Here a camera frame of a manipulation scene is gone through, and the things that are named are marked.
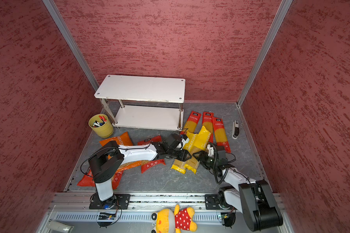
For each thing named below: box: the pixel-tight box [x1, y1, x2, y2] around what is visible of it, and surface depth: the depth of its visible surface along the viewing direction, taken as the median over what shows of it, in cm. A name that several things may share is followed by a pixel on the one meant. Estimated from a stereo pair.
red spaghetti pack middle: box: [202, 111, 214, 144], surface depth 109 cm
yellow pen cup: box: [88, 113, 114, 139], surface depth 96 cm
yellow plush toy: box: [151, 204, 198, 233], surface depth 66 cm
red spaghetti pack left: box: [179, 110, 202, 135], surface depth 109 cm
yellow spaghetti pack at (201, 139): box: [183, 125, 211, 174], surface depth 92 cm
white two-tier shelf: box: [93, 74, 186, 131], surface depth 87 cm
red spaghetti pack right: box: [211, 116, 232, 154], surface depth 102 cm
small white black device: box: [232, 119, 240, 140], surface depth 102 cm
